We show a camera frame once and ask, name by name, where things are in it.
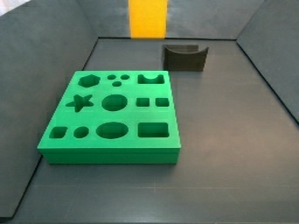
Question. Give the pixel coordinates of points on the dark grey foam cradle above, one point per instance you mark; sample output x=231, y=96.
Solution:
x=185, y=58

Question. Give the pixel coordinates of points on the orange rectangular block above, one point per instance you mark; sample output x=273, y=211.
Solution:
x=147, y=18

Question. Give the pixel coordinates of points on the green shape sorter board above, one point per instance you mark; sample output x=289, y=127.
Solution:
x=115, y=119

